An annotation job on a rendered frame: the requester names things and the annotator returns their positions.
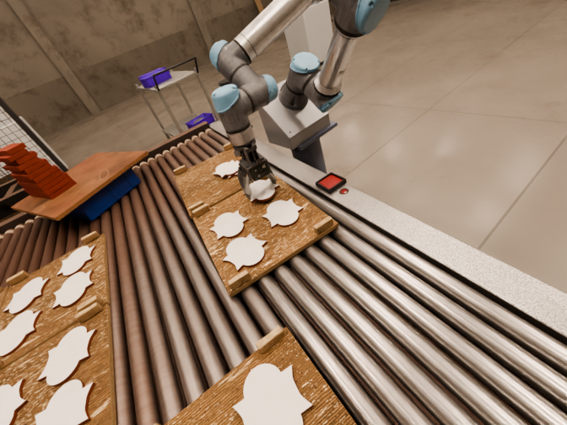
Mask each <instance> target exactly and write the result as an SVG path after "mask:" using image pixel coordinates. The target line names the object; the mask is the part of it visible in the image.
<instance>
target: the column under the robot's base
mask: <svg viewBox="0 0 567 425"><path fill-rule="evenodd" d="M330 123H331V125H330V126H328V127H326V128H325V129H323V130H322V131H320V132H318V133H317V134H316V135H315V136H313V137H311V138H310V139H308V140H307V141H305V142H304V143H302V144H300V145H299V146H298V147H297V148H295V149H293V150H292V149H291V152H292V154H293V158H295V159H298V160H299V161H301V162H303V163H305V164H308V165H309V166H311V167H313V168H315V169H318V170H320V171H321V172H323V173H325V174H327V169H326V165H325V160H324V156H323V152H322V148H321V140H320V137H322V136H323V135H325V134H326V133H328V132H329V131H331V130H332V129H333V128H334V127H336V126H337V125H338V123H337V122H335V121H330Z"/></svg>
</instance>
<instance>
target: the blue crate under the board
mask: <svg viewBox="0 0 567 425"><path fill-rule="evenodd" d="M140 182H141V180H140V179H139V178H138V177H137V176H136V174H135V173H134V172H133V170H132V167H131V168H130V169H128V170H127V171H125V172H124V173H123V174H121V175H120V176H118V177H117V178H116V179H114V180H113V181H112V182H111V183H109V184H108V185H107V186H105V187H104V188H102V189H101V190H100V191H98V192H97V193H95V194H94V195H93V196H92V197H91V198H89V199H88V200H87V201H85V202H84V203H82V204H81V205H79V206H78V207H76V208H75V209H74V210H72V211H71V212H70V213H69V214H68V215H67V216H71V217H75V218H82V219H86V220H90V221H94V220H95V219H96V218H97V217H99V216H100V215H101V214H102V213H103V212H104V211H105V210H107V209H108V208H109V207H110V206H112V205H113V204H114V203H115V202H117V201H118V200H119V199H121V198H122V197H123V196H125V195H126V194H127V193H128V192H129V191H130V190H131V189H132V188H134V187H135V186H136V185H138V184H139V183H140Z"/></svg>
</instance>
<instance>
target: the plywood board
mask: <svg viewBox="0 0 567 425"><path fill-rule="evenodd" d="M148 154H149V153H148V152H147V151H138V152H111V153H95V154H94V155H92V156H90V157H89V158H87V159H86V160H85V161H83V162H81V163H80V164H78V165H76V166H74V167H73V168H71V169H70V170H69V171H67V172H66V173H67V174H68V175H69V176H70V177H71V178H72V179H73V180H74V181H75V182H76V183H77V184H75V185H74V186H72V187H71V188H69V189H68V190H66V191H64V192H63V193H62V194H61V195H59V196H57V197H56V198H54V199H53V200H51V199H45V198H40V197H35V196H31V195H29V196H27V197H26V198H25V199H23V200H21V201H20V202H18V203H16V204H15V205H13V206H11V208H12V209H13V210H16V211H20V212H23V213H29V214H33V215H36V216H40V217H43V218H49V219H53V220H57V221H59V220H61V219H62V218H64V217H65V216H66V215H68V214H69V213H70V212H71V211H72V210H74V209H75V208H76V207H78V206H79V205H81V204H82V203H84V202H85V201H87V200H88V199H89V198H91V197H92V196H93V195H94V194H95V193H97V192H98V191H100V190H101V189H102V188H104V187H105V186H107V185H108V184H109V183H111V182H112V181H113V180H114V179H116V178H117V177H118V176H120V175H121V174H123V173H124V172H125V171H127V170H128V169H130V168H131V167H132V166H134V165H135V164H136V163H137V162H138V161H140V160H141V159H143V158H144V157H146V156H147V155H148Z"/></svg>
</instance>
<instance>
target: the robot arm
mask: <svg viewBox="0 0 567 425"><path fill-rule="evenodd" d="M320 1H321V0H273V1H272V2H271V3H270V4H269V5H268V6H267V7H266V8H265V9H264V10H263V11H262V12H261V13H260V14H259V15H258V16H257V17H256V18H255V19H254V20H253V21H252V22H251V23H250V24H248V25H247V26H246V27H245V28H244V29H243V30H242V31H241V32H240V33H239V34H238V35H237V36H236V37H235V38H234V39H233V40H232V41H231V42H230V43H229V42H227V41H225V40H220V41H217V42H216V43H215V44H214V45H213V46H212V48H211V50H210V53H209V57H210V61H211V63H212V64H213V65H214V66H215V67H216V68H217V70H218V72H219V73H221V74H222V75H223V76H224V77H225V78H226V79H227V80H228V81H229V83H230V84H227V85H225V86H223V87H220V88H218V89H215V90H214V91H213V93H212V100H213V104H214V107H215V110H216V112H217V113H218V114H219V118H220V120H221V122H222V124H223V126H224V129H225V131H226V134H227V136H228V139H229V141H230V143H231V145H232V146H233V148H234V150H235V151H234V154H235V157H236V158H237V157H239V156H240V157H241V159H240V160H239V161H240V162H239V164H238V165H239V166H240V167H238V174H237V176H238V180H239V182H240V186H241V188H242V190H243V192H244V193H245V195H246V197H247V198H248V199H249V200H251V188H250V183H251V182H252V183H253V180H254V181H257V180H260V179H261V178H262V177H264V176H267V178H268V179H270V181H271V182H272V183H273V184H276V180H277V179H276V178H275V176H274V174H273V172H272V171H271V168H270V164H269V163H268V161H267V159H266V158H265V157H263V156H262V155H261V154H259V153H258V152H257V146H256V139H255V135H254V133H253V131H252V128H253V125H251V123H250V121H249V118H248V116H249V115H251V114H253V113H254V112H256V111H258V110H260V109H261V108H262V107H264V106H266V105H269V103H271V102H272V101H274V100H275V99H276V98H277V97H279V100H280V102H281V103H282V105H283V106H285V107H286V108H288V109H290V110H302V109H304V108H305V107H306V106H307V103H308V101H309V100H310V101H311V102H312V103H313V104H314V105H315V106H316V107H317V109H318V110H320V111H321V112H322V113H325V112H327V111H329V110H330V109H331V108H332V107H333V106H334V105H335V104H336V103H337V102H338V101H339V100H340V99H341V98H342V97H343V91H341V90H340V89H341V88H342V80H341V78H342V76H343V74H344V72H345V70H346V67H347V65H348V63H349V61H350V58H351V56H352V55H353V53H354V49H355V47H356V46H357V44H358V42H359V38H360V37H363V36H365V35H368V34H369V33H370V32H372V31H373V30H374V29H375V28H376V27H377V25H378V24H379V23H380V21H381V19H383V17H384V15H385V14H386V11H387V9H388V7H389V4H390V1H391V0H328V1H329V2H330V3H331V4H332V5H333V6H334V7H335V8H336V12H335V15H334V19H333V22H334V25H335V27H336V28H335V30H334V33H333V36H332V40H331V43H330V46H329V48H328V51H327V55H326V58H325V61H324V63H323V66H322V69H320V68H319V66H320V61H319V59H318V58H317V57H316V56H315V55H313V54H311V53H309V52H300V53H298V54H296V55H295V56H294V58H293V60H292V62H291V63H290V68H289V73H288V77H287V79H286V81H285V83H284V84H283V85H282V86H281V88H280V90H279V92H278V86H277V83H276V81H275V80H274V78H273V77H272V76H270V75H268V74H264V75H261V76H260V77H259V76H258V74H257V73H256V72H255V71H254V70H253V69H252V68H251V67H250V66H249V65H250V64H251V63H252V62H253V61H254V60H255V59H256V58H257V57H258V56H259V55H260V54H261V53H262V52H263V51H264V50H266V49H267V48H268V47H269V46H270V45H271V44H272V43H273V42H274V41H275V40H276V39H277V38H278V37H279V36H280V35H281V34H282V33H283V32H284V31H285V30H286V29H287V28H288V27H289V26H290V25H291V24H292V23H293V22H294V21H295V20H296V19H297V18H298V17H299V16H300V15H301V14H302V13H303V12H304V11H305V10H306V9H307V8H308V7H309V6H310V5H311V4H318V3H319V2H320ZM246 174H247V175H248V176H247V175H246Z"/></svg>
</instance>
